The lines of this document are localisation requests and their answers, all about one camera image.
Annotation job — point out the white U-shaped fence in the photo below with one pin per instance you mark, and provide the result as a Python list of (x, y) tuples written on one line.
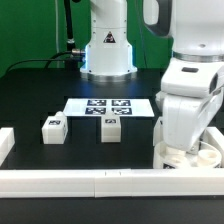
[(111, 183)]

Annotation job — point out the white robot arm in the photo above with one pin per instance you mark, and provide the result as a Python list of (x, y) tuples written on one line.
[(192, 85)]

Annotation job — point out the white marker sheet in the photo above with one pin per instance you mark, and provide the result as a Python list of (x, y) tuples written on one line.
[(80, 107)]

